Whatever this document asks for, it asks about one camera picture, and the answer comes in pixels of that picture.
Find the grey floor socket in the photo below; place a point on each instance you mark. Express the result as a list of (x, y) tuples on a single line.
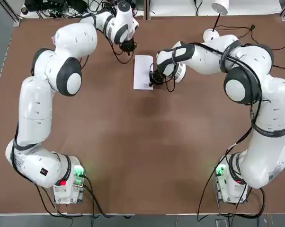
[(221, 222)]

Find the black equipment box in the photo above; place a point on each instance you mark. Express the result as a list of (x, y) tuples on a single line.
[(45, 4)]

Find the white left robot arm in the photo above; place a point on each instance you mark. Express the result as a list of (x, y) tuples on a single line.
[(36, 106)]

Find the white desk lamp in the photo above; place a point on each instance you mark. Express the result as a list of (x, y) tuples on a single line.
[(211, 35)]

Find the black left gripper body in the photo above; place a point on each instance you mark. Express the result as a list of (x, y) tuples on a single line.
[(127, 46)]

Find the white A4 paper sheet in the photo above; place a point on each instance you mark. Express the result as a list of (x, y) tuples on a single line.
[(142, 71)]

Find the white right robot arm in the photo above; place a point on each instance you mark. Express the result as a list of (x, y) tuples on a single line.
[(270, 106)]

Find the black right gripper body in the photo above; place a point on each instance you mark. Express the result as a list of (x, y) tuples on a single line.
[(159, 76)]

